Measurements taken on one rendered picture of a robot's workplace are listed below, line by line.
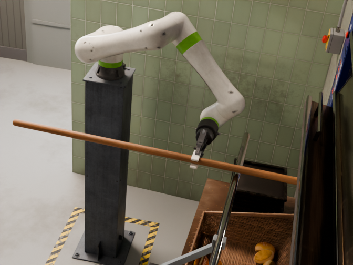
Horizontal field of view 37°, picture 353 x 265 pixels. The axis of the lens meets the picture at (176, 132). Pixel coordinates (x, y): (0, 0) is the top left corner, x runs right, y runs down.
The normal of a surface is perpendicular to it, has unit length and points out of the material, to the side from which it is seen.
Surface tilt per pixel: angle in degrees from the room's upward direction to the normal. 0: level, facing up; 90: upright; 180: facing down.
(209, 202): 0
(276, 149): 90
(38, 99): 0
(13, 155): 0
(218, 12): 90
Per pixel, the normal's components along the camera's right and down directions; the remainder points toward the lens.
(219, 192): 0.09, -0.84
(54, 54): -0.17, 0.51
